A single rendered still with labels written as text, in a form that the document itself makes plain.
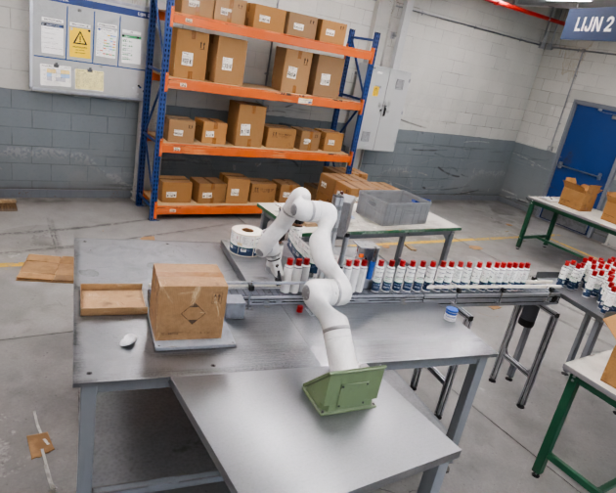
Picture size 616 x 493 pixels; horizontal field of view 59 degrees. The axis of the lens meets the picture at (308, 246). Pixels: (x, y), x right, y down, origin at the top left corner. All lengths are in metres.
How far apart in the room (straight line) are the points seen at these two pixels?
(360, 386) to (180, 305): 0.85
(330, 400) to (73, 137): 5.29
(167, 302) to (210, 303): 0.19
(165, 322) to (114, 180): 4.78
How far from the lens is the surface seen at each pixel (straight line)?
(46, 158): 6.91
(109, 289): 2.96
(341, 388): 2.20
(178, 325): 2.49
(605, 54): 10.72
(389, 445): 2.20
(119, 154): 7.05
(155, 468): 2.82
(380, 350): 2.78
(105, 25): 6.68
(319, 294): 2.29
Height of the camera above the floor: 2.17
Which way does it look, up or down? 20 degrees down
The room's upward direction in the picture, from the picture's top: 11 degrees clockwise
